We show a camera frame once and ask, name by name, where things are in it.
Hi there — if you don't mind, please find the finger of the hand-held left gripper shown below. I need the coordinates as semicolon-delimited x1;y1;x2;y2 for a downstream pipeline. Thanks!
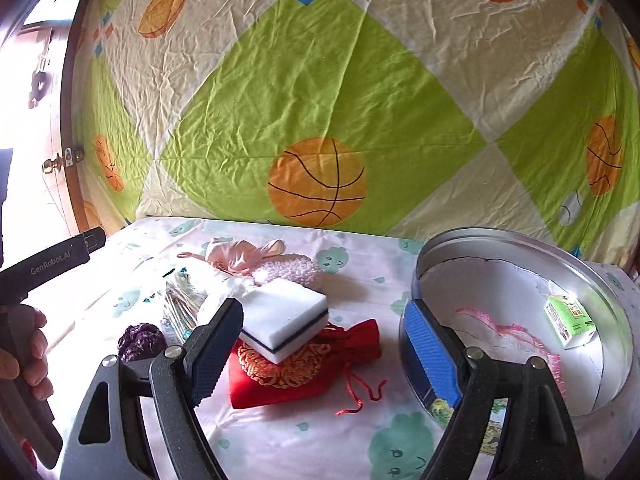
77;227;107;257

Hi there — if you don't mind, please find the pink satin pouch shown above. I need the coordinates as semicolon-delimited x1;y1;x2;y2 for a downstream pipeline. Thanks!
177;237;286;279

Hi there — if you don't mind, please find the clear plastic packet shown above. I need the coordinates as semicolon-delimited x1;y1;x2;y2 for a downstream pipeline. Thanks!
160;270;212;337

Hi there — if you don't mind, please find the basketball print hanging sheet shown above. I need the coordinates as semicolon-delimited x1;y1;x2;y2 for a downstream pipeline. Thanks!
72;0;640;273

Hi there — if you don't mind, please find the wooden door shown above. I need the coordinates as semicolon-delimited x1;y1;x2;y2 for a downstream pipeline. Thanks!
0;0;126;241

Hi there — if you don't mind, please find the pink fluffy pad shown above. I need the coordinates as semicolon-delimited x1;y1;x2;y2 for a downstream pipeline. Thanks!
250;252;325;291

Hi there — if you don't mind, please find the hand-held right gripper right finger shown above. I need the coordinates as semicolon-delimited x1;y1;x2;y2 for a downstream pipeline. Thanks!
402;299;593;480

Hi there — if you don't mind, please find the dark door ornament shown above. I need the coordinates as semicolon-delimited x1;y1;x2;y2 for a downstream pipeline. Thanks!
27;52;53;110

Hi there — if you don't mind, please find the white sponge block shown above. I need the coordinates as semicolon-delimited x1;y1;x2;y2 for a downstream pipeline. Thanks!
197;278;330;365

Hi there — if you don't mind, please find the red drawstring pouch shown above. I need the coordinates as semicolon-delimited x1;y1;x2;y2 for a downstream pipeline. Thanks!
228;319;388;417

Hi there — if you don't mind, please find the brass door knob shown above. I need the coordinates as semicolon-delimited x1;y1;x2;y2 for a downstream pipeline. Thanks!
42;146;83;176

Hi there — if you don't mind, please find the round metal tin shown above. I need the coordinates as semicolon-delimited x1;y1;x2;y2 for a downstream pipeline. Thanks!
398;227;635;428

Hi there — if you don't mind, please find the person's left hand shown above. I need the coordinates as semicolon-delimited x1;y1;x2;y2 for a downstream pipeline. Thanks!
0;304;53;402

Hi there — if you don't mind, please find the small green white carton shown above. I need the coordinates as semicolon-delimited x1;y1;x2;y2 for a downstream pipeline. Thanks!
544;294;598;350

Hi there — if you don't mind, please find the purple scrunchie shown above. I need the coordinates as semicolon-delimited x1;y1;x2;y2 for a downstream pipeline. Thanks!
117;323;168;363

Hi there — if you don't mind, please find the white pink-edged handkerchief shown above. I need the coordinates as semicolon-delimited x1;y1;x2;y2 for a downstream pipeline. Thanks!
452;307;563;396

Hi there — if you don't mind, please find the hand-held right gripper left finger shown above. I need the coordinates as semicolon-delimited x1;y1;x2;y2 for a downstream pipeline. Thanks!
60;297;246;480

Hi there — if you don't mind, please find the cloud print bed sheet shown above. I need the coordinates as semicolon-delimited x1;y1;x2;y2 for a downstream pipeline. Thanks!
30;217;640;480

